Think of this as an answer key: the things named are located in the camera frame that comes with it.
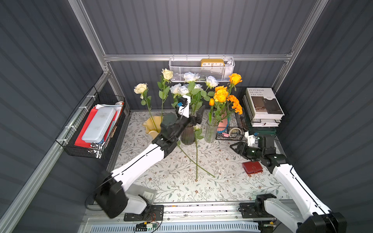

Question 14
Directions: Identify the interior design trends book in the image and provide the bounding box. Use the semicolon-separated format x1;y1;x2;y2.
246;87;285;120

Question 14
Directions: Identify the tape roll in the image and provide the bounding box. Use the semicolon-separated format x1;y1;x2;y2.
229;127;243;138

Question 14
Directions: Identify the white wire wall basket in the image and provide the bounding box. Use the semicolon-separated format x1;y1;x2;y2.
169;56;235;83

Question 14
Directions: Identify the white rose on table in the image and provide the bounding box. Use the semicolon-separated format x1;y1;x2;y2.
178;86;189;96

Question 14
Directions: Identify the small white rose stem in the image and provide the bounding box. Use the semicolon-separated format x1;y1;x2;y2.
193;125;203;181

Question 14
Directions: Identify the yellow orange rose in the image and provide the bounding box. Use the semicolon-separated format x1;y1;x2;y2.
227;73;242;95

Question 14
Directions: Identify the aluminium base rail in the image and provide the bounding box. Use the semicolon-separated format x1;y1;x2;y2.
78;200;330;233

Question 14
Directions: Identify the black wire desk organizer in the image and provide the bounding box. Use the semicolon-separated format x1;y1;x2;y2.
216;91;285;141

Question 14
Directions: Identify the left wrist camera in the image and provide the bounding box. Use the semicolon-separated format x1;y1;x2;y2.
176;95;191;118

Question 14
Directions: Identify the yellow wavy vase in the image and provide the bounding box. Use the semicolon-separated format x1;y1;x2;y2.
142;116;162;139

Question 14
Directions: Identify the yellow clock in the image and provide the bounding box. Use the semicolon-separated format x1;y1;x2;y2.
201;58;225;67

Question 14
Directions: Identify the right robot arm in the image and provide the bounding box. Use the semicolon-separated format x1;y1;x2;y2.
230;134;347;233

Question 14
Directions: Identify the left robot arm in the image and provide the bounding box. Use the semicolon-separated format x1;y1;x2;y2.
93;106;206;218

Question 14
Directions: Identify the cream white rose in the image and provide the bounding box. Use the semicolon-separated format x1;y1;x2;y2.
134;83;157;129

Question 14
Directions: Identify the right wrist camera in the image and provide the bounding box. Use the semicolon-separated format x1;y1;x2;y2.
244;131;259;148

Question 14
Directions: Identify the leafy green stem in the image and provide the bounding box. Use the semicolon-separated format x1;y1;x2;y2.
177;141;215;179

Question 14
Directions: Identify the red notebook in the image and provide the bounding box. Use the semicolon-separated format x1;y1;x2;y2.
242;161;263;175

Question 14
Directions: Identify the purple ribbed glass vase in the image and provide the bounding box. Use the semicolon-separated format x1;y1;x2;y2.
180;126;195;145

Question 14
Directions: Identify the white plastic case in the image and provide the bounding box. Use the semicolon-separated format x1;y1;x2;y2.
81;107;116;143

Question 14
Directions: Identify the red folder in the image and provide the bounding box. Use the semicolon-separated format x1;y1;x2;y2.
74;104;121;148

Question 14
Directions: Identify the large orange marigold stem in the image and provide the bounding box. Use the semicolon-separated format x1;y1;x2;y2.
220;102;243;122

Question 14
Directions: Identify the black wire side basket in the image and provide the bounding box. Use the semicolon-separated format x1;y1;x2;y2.
56;87;126;159

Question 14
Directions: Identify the orange tulip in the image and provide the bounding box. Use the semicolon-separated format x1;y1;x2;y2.
208;98;216;126

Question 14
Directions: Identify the pink folder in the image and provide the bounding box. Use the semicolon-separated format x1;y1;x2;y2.
217;118;228;133

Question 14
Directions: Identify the floral table mat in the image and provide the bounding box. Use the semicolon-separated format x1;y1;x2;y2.
100;110;295;204

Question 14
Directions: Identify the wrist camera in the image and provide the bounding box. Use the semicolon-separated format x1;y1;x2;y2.
176;95;191;118
244;131;259;148

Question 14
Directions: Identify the clear glass vase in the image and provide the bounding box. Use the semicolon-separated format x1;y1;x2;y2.
205;118;219;143

